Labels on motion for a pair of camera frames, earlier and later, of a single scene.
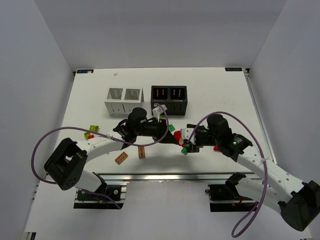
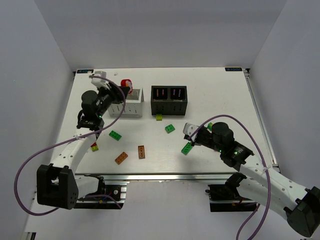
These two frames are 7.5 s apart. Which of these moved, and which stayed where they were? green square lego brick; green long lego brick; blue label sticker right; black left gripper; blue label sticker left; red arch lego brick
Moved: black left gripper; red arch lego brick
Stayed: green square lego brick; blue label sticker right; green long lego brick; blue label sticker left
